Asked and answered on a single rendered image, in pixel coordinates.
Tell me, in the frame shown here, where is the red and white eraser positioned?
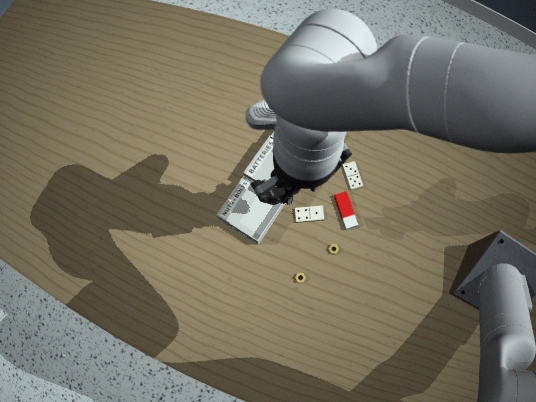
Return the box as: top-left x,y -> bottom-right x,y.
334,191 -> 358,230

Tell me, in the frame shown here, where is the grey rack of bins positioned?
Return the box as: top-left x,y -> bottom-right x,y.
217,132 -> 286,245

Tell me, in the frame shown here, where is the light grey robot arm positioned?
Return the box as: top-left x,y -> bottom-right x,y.
245,9 -> 536,402

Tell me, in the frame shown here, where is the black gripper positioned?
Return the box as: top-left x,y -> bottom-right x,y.
251,142 -> 352,205

